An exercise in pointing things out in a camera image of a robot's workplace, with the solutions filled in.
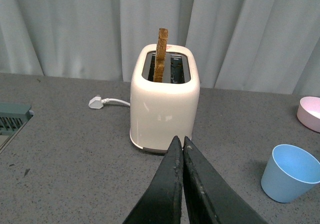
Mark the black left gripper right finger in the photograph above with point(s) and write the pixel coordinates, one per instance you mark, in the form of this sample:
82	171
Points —
209	199

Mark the brown toast slice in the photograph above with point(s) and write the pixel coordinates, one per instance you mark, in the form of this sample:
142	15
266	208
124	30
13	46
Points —
160	55

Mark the pink bowl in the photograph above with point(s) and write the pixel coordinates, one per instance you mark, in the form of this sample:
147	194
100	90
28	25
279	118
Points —
308	112

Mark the blue cup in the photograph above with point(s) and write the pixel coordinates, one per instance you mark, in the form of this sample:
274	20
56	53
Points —
290	172

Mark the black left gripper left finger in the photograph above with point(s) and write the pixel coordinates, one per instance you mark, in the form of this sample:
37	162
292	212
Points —
162	201

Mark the cream white toaster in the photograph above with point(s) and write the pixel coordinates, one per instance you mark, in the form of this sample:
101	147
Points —
160	111

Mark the grey green slotted rack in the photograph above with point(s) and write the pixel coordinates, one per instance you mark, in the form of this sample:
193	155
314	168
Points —
13	117

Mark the white power plug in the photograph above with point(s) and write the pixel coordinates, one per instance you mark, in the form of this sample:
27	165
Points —
96	103

